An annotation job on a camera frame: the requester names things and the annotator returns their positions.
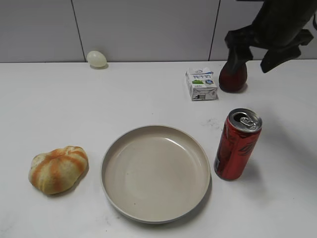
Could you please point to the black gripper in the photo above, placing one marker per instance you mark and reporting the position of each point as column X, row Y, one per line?
column 279, row 24

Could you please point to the small white milk carton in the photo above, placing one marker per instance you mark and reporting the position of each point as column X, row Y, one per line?
column 201, row 84

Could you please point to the red cola can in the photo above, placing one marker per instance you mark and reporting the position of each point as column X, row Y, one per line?
column 240, row 133

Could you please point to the orange striped bread roll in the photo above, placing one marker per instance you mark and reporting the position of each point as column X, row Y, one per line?
column 58, row 170

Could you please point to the dark red fruit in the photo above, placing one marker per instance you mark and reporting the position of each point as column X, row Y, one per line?
column 232, row 82

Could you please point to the pale green egg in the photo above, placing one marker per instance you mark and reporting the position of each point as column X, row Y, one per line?
column 96, row 59

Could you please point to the beige round plate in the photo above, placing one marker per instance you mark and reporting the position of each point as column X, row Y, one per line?
column 155, row 174

